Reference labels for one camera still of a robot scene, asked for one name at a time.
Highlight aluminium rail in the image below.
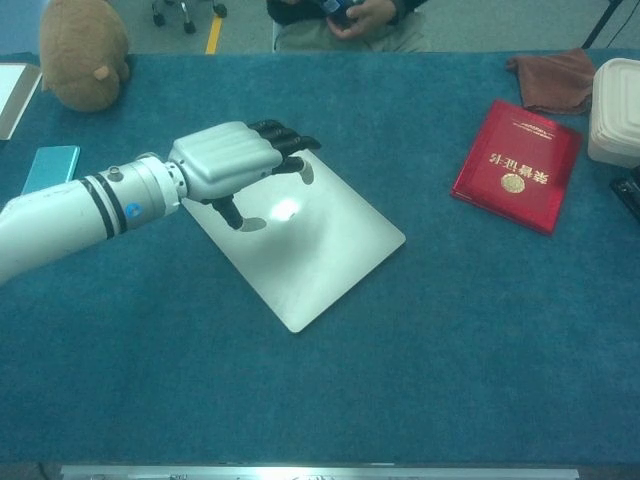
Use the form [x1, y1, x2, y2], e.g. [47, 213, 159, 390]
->
[59, 463, 581, 480]

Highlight white lidded plastic container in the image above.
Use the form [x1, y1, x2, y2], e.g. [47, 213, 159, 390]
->
[586, 57, 640, 169]

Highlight brown plush toy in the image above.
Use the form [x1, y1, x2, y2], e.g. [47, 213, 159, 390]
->
[38, 0, 132, 113]

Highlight black device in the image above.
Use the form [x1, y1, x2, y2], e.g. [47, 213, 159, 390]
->
[609, 175, 640, 224]

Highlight teal table cover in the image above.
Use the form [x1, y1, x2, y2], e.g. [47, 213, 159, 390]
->
[0, 48, 640, 466]

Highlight black caster wheels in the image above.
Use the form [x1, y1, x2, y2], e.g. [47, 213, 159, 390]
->
[151, 0, 229, 35]

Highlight black tripod leg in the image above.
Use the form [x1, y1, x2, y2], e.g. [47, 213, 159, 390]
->
[581, 0, 626, 50]

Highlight person in black top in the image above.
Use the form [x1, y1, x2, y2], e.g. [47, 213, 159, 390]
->
[266, 0, 432, 54]

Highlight blue label cola bottle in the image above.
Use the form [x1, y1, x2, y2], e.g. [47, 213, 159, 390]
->
[319, 0, 364, 24]

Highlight white board with metal frame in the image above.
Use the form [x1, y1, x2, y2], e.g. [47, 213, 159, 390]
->
[0, 62, 43, 141]

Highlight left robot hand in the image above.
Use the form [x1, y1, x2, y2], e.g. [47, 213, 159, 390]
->
[167, 118, 323, 232]

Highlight silver laptop with apple logo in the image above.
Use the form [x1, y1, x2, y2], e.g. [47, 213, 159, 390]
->
[180, 149, 407, 335]

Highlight brown cloth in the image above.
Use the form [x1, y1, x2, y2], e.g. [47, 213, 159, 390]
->
[506, 47, 597, 117]

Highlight red certificate folder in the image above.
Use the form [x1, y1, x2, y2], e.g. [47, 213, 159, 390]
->
[450, 99, 585, 237]

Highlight light blue smartphone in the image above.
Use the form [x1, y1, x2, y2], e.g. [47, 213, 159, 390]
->
[20, 145, 81, 199]

